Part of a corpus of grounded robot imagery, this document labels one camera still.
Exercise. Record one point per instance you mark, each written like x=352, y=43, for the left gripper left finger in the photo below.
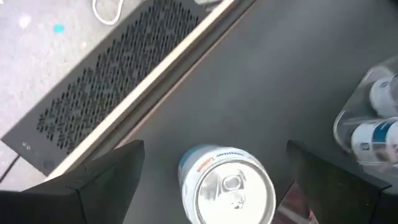
x=93, y=193

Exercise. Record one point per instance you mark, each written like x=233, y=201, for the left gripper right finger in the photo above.
x=335, y=193

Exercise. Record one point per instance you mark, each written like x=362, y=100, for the white and blue soda can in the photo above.
x=363, y=140
x=230, y=193

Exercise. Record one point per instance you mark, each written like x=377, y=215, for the clear plastic bin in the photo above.
x=357, y=102

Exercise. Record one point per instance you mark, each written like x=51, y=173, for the black perforated metal box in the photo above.
x=109, y=77

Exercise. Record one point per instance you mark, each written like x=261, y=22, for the small blue tape piece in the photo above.
x=58, y=28

